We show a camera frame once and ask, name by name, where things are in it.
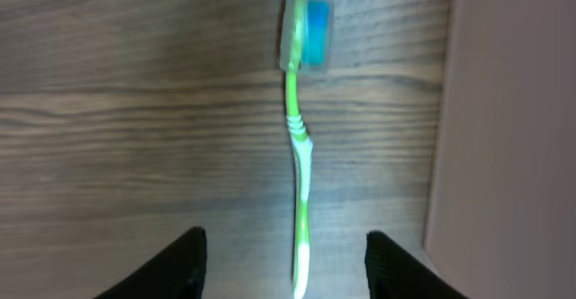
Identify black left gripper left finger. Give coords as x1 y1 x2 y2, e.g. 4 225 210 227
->
96 226 208 299

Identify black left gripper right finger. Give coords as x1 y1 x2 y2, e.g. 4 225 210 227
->
364 231 466 299

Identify green white toothbrush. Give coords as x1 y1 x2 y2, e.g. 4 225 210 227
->
280 0 332 299

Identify white cardboard box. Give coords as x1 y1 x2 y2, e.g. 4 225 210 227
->
424 0 575 298

